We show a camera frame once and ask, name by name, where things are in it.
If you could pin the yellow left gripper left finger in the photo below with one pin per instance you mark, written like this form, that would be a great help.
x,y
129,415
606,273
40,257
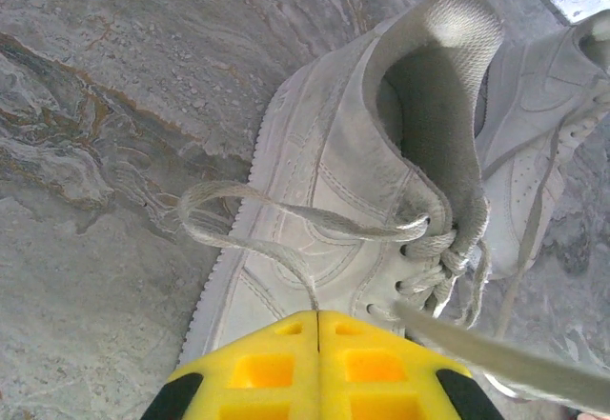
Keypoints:
x,y
267,391

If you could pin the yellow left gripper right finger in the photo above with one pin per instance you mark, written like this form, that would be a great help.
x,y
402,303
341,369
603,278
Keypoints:
x,y
372,391

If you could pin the white leather sneaker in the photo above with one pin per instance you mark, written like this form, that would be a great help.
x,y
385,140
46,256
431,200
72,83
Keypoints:
x,y
333,144
529,120

